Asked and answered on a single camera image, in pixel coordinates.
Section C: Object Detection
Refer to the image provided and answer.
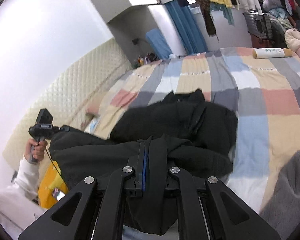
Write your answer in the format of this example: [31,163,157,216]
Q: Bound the person's left hand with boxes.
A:
[24,138,47,163]

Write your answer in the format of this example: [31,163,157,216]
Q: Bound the yellow bag on floor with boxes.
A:
[38,161,69,209]

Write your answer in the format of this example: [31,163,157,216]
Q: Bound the cream quilted headboard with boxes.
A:
[2,38,132,171]

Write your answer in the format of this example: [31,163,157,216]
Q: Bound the grey fuzzy blanket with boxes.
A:
[260,151,300,239]

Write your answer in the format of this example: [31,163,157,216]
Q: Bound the brown plaid scarf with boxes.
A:
[196,0,217,36]

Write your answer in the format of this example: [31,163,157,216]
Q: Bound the pastel patchwork bed quilt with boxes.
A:
[82,47,300,211]

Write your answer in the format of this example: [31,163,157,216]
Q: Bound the cream plush blanket pile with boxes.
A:
[285,29,300,52]

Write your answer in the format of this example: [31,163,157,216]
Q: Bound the black wall charger plug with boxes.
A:
[132,38,141,46]

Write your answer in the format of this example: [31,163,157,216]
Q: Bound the left forearm white sleeve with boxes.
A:
[0,158,46,239]

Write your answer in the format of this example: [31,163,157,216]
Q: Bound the blue window curtain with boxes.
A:
[165,0,209,55]

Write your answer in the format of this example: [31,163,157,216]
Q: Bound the blue covered chair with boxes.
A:
[146,28,173,60]

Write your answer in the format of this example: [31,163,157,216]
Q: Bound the grey ribbed suitcase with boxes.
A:
[243,12,273,40]

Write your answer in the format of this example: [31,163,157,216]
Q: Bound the black padded winter jacket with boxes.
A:
[49,90,238,235]

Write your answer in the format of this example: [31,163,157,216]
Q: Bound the teal hanging garment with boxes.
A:
[210,2,235,26]

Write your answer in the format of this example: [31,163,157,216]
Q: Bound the colourful hanging clothes cluster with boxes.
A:
[262,0,300,30]

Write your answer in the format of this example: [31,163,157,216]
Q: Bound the cosmetics bottles on nightstand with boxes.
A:
[133,53,160,69]

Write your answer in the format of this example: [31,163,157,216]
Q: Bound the cylindrical white bolster pillow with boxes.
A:
[253,48,293,59]

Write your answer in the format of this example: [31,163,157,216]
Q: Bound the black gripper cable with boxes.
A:
[45,146,65,183]

